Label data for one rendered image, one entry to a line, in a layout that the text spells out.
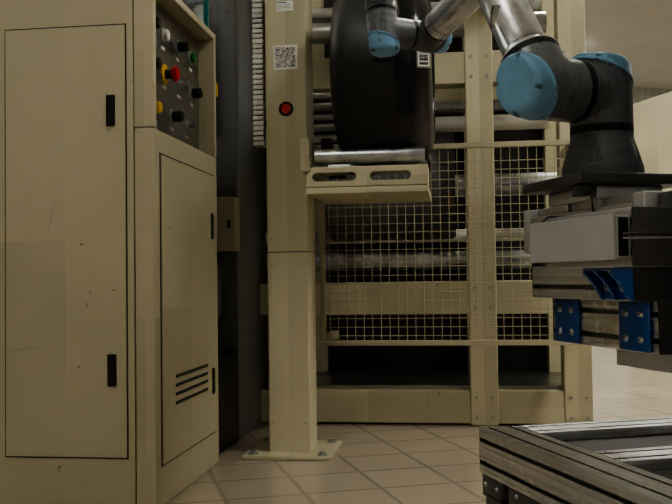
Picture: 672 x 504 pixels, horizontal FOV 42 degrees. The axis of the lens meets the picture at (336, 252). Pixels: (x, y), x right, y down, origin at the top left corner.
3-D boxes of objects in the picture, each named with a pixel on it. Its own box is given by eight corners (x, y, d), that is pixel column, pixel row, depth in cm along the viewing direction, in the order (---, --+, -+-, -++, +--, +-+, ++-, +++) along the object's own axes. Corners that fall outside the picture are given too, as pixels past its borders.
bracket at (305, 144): (299, 171, 256) (299, 138, 256) (320, 185, 296) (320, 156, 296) (311, 171, 256) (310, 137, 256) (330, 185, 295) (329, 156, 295)
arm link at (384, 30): (418, 50, 213) (414, 7, 215) (378, 45, 208) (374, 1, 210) (402, 61, 220) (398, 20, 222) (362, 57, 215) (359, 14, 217)
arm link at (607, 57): (649, 124, 163) (647, 52, 164) (594, 119, 157) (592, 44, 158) (602, 134, 174) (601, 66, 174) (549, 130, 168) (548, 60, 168)
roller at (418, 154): (312, 154, 265) (312, 167, 263) (310, 147, 261) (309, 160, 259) (428, 150, 260) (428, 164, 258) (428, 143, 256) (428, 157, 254)
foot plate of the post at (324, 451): (241, 459, 261) (241, 452, 261) (261, 442, 287) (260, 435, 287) (330, 460, 257) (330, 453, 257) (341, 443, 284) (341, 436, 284)
